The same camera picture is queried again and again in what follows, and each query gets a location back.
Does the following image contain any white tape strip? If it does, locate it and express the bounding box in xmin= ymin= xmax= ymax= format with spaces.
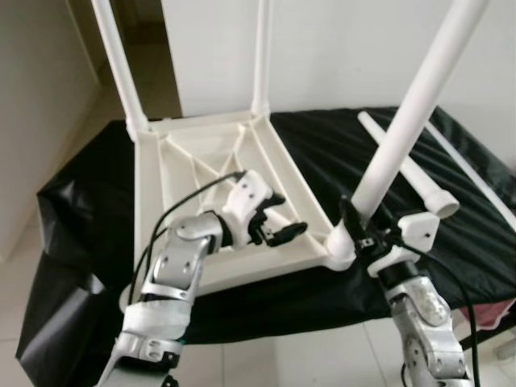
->
xmin=426 ymin=121 xmax=516 ymax=231

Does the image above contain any white plastic table top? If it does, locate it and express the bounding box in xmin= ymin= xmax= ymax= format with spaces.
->
xmin=119 ymin=111 xmax=357 ymax=311

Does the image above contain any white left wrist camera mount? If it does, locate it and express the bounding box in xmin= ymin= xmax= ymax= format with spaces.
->
xmin=220 ymin=171 xmax=275 ymax=236

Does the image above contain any pink rounded object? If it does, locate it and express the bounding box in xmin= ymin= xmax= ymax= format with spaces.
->
xmin=472 ymin=302 xmax=516 ymax=328

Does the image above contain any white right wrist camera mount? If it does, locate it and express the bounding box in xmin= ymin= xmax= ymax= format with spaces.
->
xmin=368 ymin=211 xmax=440 ymax=279

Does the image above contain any black tablecloth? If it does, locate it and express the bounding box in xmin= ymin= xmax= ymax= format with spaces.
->
xmin=16 ymin=106 xmax=516 ymax=387

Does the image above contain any black metal table leg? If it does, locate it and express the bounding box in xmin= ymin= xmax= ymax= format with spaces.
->
xmin=464 ymin=321 xmax=516 ymax=349

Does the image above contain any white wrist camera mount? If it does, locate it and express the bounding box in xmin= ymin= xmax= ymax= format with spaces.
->
xmin=220 ymin=171 xmax=275 ymax=236
xmin=368 ymin=211 xmax=440 ymax=279

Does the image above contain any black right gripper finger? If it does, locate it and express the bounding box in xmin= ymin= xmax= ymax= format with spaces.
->
xmin=339 ymin=198 xmax=364 ymax=244

